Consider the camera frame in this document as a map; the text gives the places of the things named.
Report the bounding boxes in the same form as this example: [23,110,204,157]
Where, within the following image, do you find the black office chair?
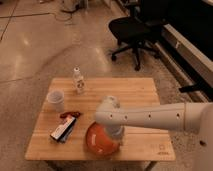
[108,0,170,71]

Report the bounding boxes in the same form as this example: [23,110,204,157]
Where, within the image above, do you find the red sunglasses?
[60,111,81,118]

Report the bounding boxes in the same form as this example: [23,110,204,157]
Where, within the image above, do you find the orange ceramic bowl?
[85,122,120,156]

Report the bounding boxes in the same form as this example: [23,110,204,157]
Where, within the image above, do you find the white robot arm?
[94,96,213,171]

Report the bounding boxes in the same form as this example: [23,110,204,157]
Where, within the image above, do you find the clear plastic cup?
[47,90,64,112]

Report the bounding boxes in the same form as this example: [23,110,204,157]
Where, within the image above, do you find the wooden table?
[25,78,175,163]

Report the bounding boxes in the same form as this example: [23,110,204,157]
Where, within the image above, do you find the clear plastic bottle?
[73,67,84,93]

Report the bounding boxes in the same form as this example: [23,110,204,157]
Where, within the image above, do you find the white and blue box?
[50,117,76,143]

